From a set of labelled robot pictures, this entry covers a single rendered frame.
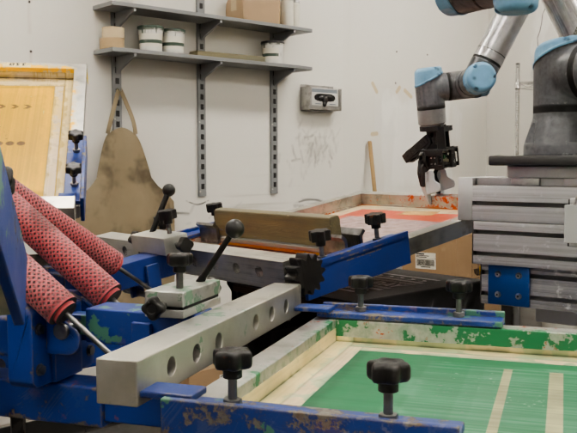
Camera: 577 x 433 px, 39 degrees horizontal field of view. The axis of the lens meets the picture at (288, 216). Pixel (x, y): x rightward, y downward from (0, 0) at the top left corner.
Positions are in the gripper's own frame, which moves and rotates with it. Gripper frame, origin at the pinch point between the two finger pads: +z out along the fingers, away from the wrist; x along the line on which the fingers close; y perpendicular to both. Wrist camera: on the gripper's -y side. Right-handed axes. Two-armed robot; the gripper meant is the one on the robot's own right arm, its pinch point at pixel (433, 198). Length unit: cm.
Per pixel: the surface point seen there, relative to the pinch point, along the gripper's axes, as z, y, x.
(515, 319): 36.7, 14.1, 13.7
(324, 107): -16, -193, 150
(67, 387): 2, 34, -128
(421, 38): -49, -200, 248
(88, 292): -10, 30, -120
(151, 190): 9, -196, 32
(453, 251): 78, -158, 208
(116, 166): -5, -196, 15
